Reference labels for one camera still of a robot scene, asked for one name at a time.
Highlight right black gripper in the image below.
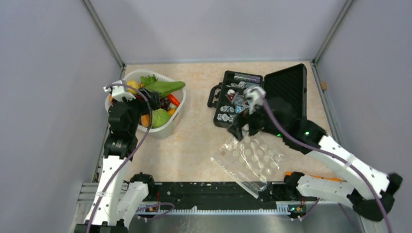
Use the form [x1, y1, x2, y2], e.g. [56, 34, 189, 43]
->
[227, 98, 285, 141]

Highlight dark red grape bunch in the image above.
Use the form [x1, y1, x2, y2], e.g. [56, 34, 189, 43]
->
[160, 97, 171, 111]

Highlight yellow lemon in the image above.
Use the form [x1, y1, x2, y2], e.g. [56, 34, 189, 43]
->
[127, 80, 139, 95]

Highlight clear zip top bag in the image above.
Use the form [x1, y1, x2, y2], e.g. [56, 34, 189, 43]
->
[210, 133, 285, 199]

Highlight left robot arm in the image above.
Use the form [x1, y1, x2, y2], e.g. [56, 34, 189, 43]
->
[74, 88, 160, 233]

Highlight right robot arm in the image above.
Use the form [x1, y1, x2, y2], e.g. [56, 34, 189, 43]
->
[228, 98, 403, 222]

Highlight green cabbage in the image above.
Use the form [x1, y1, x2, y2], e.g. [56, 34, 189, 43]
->
[152, 108, 171, 129]

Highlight green lettuce leaf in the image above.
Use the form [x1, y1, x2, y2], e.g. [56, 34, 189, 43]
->
[140, 75, 186, 98]

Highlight orange carrot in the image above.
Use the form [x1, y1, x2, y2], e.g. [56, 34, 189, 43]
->
[167, 94, 180, 107]

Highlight white plastic basket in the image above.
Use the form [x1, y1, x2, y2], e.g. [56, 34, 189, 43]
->
[105, 69, 186, 139]

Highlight poker chips in case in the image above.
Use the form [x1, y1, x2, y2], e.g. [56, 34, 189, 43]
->
[211, 70, 263, 128]

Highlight black carrying case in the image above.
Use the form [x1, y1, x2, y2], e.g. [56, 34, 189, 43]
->
[207, 64, 307, 117]

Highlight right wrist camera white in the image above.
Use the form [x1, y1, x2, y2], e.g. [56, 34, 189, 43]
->
[244, 86, 266, 115]

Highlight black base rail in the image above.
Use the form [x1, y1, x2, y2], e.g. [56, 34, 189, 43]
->
[144, 182, 316, 212]

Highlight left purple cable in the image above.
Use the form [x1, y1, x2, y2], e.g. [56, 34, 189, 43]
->
[84, 83, 175, 233]

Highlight purple cable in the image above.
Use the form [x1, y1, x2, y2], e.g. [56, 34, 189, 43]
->
[261, 98, 395, 233]
[84, 83, 175, 233]

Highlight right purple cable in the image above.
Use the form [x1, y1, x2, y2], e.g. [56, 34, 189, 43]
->
[261, 98, 395, 233]

